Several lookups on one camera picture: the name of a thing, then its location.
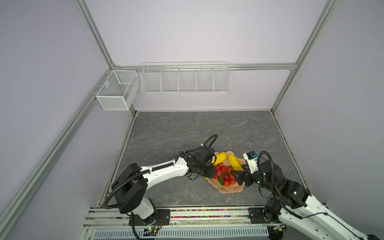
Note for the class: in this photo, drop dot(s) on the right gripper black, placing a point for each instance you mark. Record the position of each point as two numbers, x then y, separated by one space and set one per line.
247 173

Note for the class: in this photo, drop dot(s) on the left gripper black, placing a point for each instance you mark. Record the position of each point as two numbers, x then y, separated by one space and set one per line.
210 174

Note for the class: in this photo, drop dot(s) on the yellow fake fruit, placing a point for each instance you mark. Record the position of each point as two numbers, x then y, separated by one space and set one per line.
234 162
218 158

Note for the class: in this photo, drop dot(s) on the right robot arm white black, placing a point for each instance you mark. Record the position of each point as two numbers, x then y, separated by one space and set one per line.
295 206

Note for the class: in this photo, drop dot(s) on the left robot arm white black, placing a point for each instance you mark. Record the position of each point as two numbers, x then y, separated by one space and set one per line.
129 189

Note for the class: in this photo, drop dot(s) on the pink scalloped fruit bowl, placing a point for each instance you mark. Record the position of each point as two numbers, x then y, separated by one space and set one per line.
225 164

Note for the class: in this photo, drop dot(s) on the white vented strip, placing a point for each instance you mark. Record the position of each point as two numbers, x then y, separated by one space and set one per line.
183 233

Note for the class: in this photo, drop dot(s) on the small white mesh basket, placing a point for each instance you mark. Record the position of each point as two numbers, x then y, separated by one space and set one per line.
118 91

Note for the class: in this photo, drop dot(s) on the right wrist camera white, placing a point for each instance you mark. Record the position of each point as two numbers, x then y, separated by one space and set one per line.
252 161

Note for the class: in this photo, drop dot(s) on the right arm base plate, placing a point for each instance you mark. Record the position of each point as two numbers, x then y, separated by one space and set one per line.
260 215

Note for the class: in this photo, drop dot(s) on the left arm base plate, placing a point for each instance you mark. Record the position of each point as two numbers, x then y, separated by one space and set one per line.
160 217

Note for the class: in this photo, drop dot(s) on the long white wire basket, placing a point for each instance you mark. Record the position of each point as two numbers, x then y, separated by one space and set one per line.
186 78

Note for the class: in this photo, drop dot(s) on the aluminium front rail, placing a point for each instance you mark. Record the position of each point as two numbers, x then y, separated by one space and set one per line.
205 217

